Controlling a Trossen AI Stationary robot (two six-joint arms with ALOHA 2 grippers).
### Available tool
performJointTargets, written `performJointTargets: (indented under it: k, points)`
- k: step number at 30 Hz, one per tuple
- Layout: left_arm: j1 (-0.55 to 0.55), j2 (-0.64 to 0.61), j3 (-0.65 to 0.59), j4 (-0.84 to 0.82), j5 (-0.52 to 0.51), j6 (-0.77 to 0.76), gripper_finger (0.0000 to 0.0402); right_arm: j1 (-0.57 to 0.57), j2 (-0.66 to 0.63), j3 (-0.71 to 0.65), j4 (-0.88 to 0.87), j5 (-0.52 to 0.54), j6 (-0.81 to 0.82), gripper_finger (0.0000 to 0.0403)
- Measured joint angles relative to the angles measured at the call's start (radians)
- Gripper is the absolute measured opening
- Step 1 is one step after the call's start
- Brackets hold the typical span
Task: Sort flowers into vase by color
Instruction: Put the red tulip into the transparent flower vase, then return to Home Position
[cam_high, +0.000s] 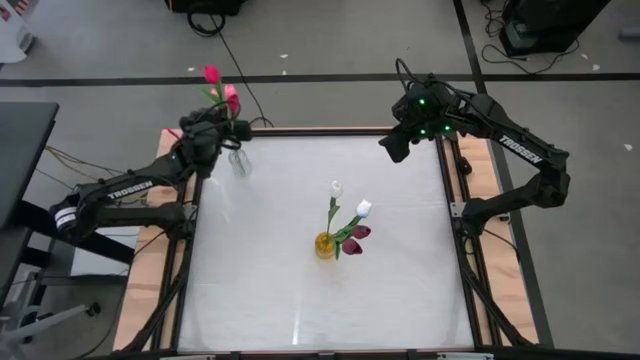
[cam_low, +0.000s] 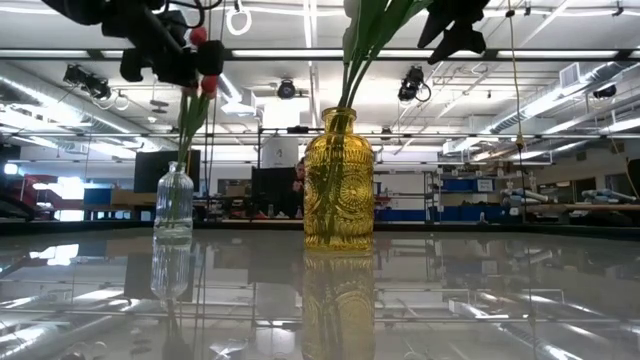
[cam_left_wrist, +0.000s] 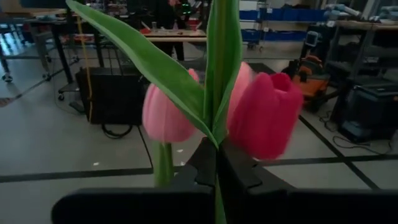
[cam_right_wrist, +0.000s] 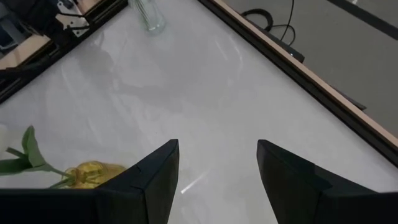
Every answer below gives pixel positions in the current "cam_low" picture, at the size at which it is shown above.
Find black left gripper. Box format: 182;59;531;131
119;10;226;87

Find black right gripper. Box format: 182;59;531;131
418;0;494;65

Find clear ribbed glass vase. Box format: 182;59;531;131
152;160;195;241

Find yellow embossed glass vase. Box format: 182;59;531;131
302;107;376;253

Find square ceiling air vent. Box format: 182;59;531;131
558;62;581;90

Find person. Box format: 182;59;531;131
292;158;307;220

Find blue shelf bins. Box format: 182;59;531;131
442;178;496;193

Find brown cardboard box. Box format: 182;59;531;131
110;188;156;207

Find blue storage box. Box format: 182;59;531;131
83;188;112;206

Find row of blue bins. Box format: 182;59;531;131
374;203;509;224

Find red workshop cart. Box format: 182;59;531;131
0;173;86;221

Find wooden workbench top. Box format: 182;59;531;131
522;203;640;212

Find white hanging cable ring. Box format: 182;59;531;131
225;0;253;37

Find black ceiling camera with cable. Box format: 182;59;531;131
397;64;432;104

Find round black ceiling camera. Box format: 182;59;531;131
276;78;297;100

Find black wall monitor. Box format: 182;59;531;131
133;149;201;194

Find thin hanging cable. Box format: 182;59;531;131
505;0;529;234

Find silver ceiling air duct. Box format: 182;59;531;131
0;60;171;151

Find black table edge frame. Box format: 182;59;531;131
0;219;640;239

